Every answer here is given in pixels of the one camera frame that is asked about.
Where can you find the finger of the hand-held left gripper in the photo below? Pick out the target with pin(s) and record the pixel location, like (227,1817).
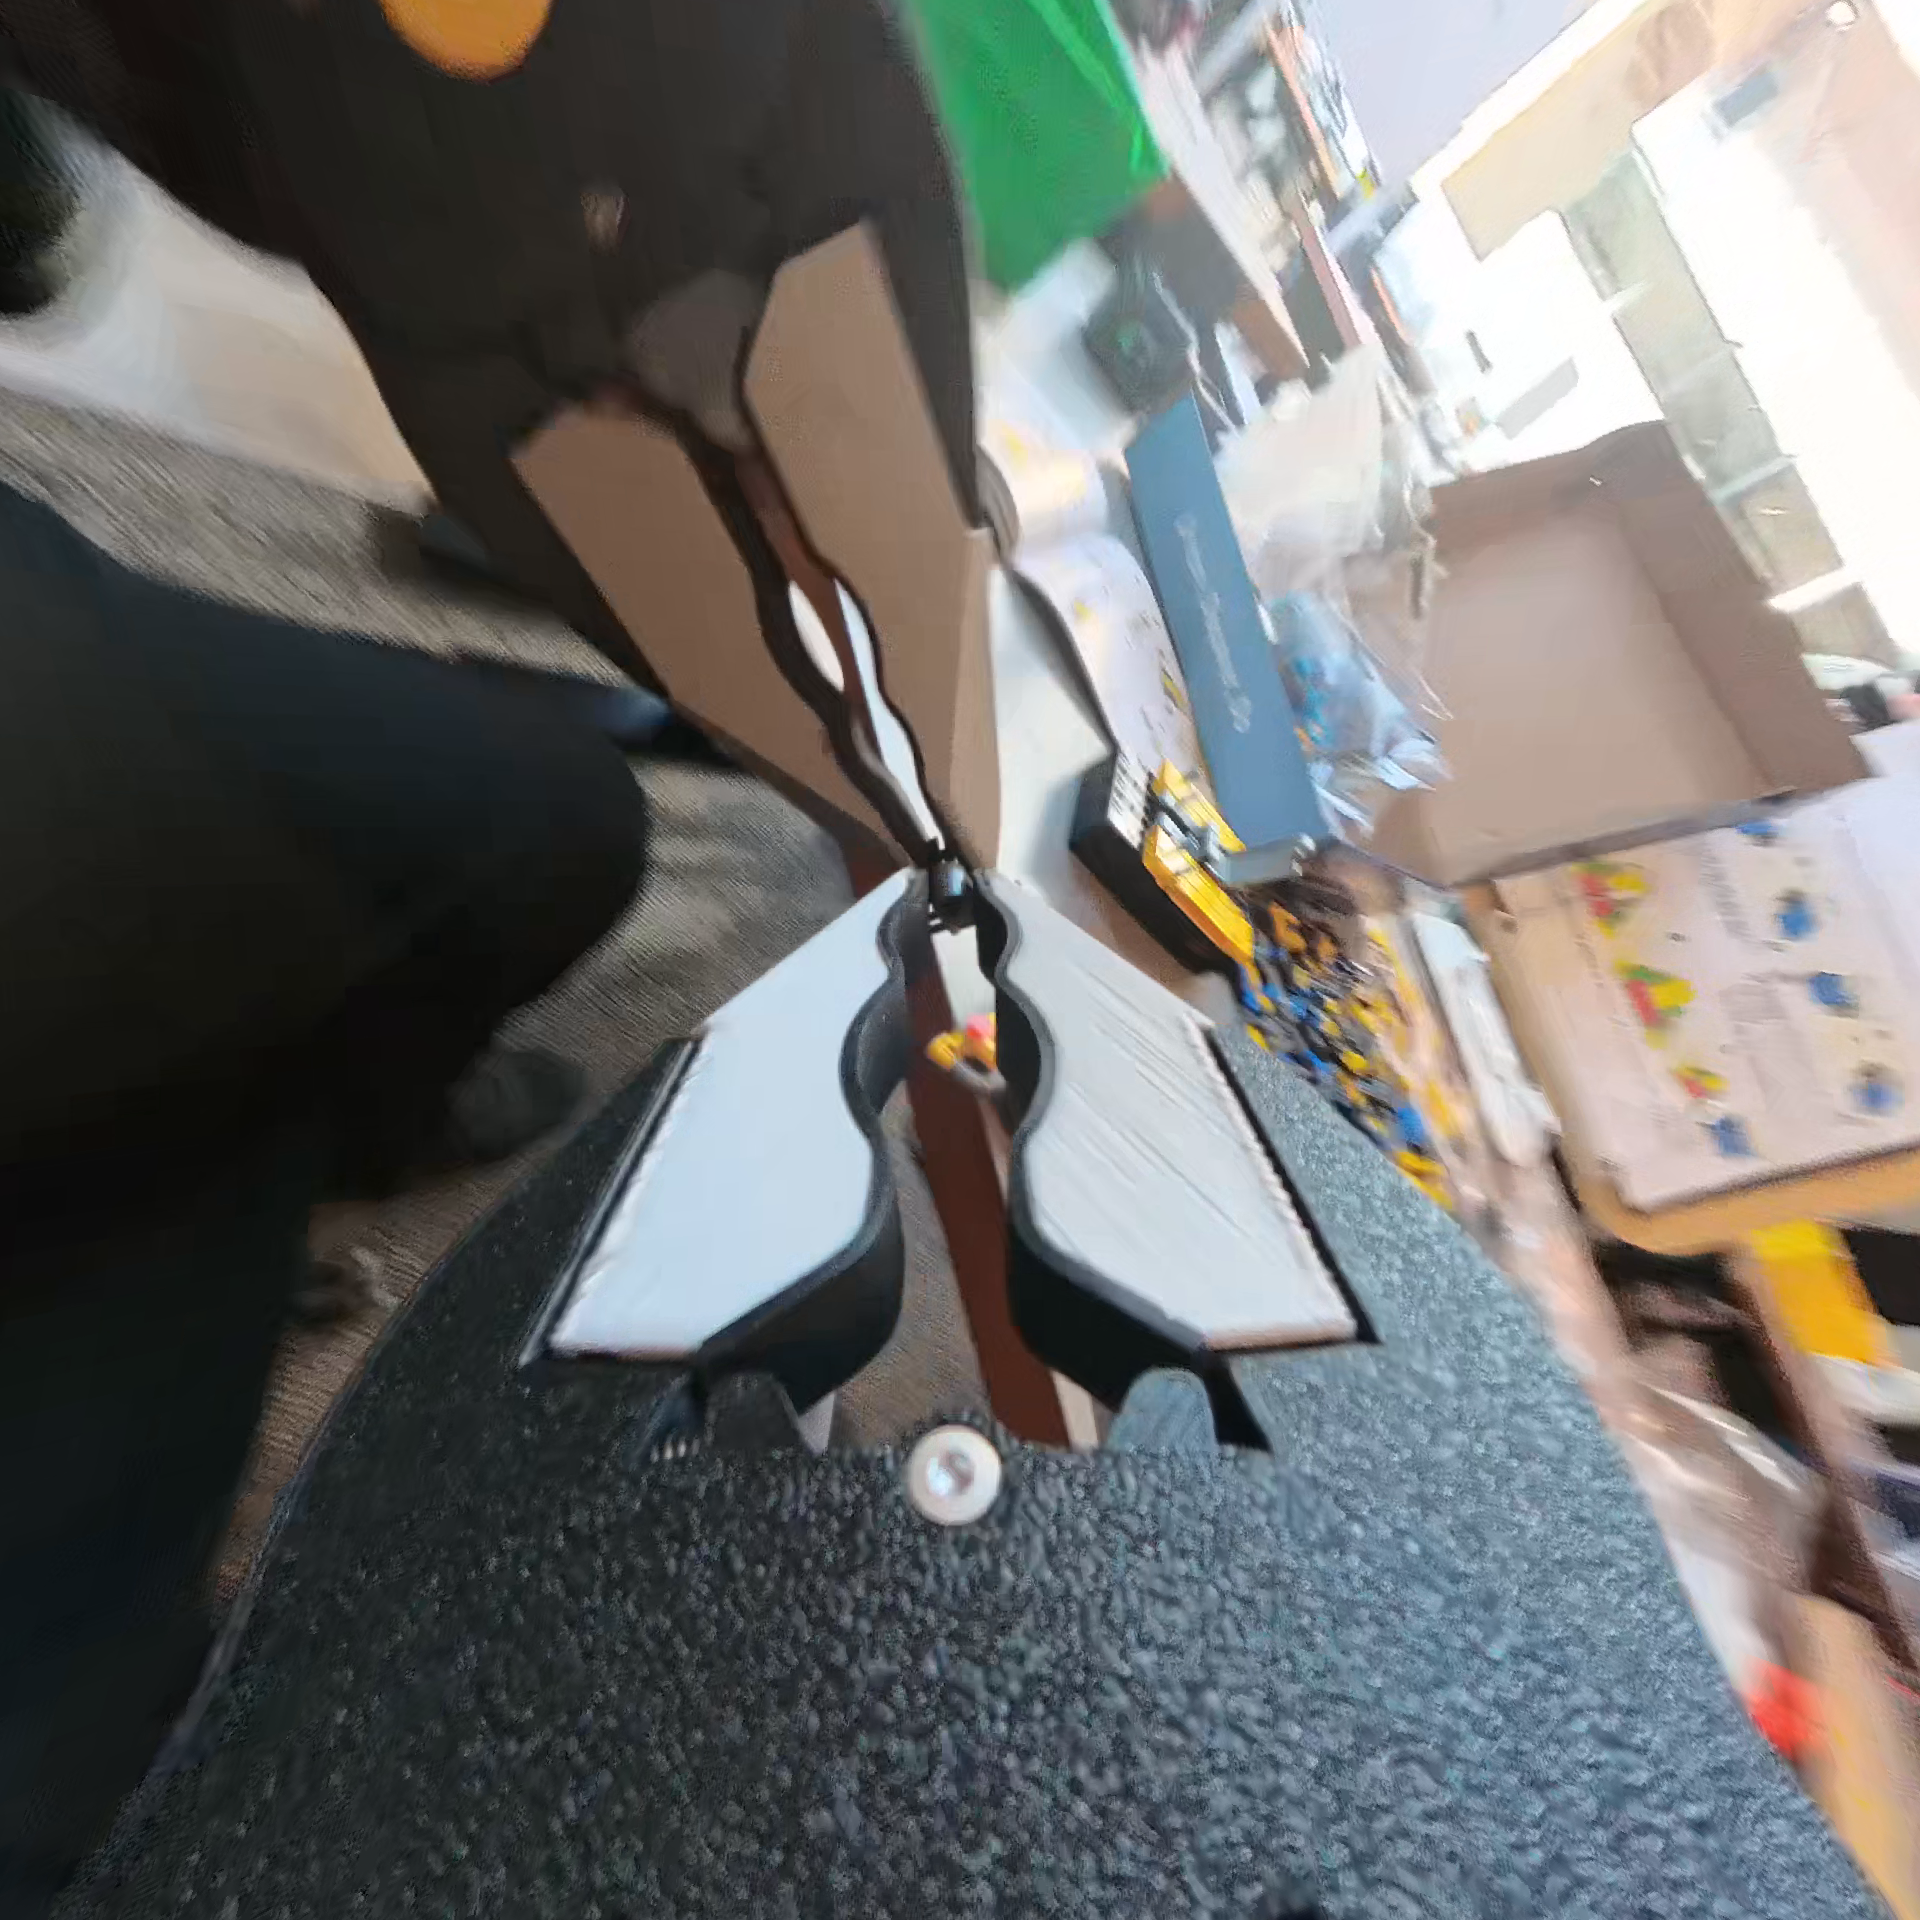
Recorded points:
(885,451)
(661,557)

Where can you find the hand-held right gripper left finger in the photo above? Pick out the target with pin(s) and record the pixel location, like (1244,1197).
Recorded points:
(735,1185)

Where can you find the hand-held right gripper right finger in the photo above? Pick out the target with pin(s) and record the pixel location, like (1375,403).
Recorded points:
(1171,1185)

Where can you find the yellow curved panel assembly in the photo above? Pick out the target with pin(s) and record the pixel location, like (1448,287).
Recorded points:
(967,1049)

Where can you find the grey holed connector piece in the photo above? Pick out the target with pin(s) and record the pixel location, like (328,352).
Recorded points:
(950,883)

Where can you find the pile of small building pieces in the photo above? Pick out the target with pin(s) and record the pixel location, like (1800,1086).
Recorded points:
(1349,1035)

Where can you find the open instruction booklet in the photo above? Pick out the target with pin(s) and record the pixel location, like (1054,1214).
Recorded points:
(1095,600)

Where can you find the black block with yellow beams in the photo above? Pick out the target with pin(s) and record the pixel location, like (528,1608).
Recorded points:
(1171,855)

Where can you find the green plastic bin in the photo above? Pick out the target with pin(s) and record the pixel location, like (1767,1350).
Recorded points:
(1037,119)

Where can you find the wood edged table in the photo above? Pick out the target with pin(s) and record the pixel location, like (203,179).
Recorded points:
(1244,225)

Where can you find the clear plastic bags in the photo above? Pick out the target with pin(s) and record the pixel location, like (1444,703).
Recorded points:
(1335,600)

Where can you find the person's black trousers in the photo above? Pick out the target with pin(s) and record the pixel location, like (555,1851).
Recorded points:
(226,825)

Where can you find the wood framed display board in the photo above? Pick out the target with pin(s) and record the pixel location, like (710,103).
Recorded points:
(1725,1021)

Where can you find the cardboard box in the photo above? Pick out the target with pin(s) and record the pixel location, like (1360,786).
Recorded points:
(1606,646)

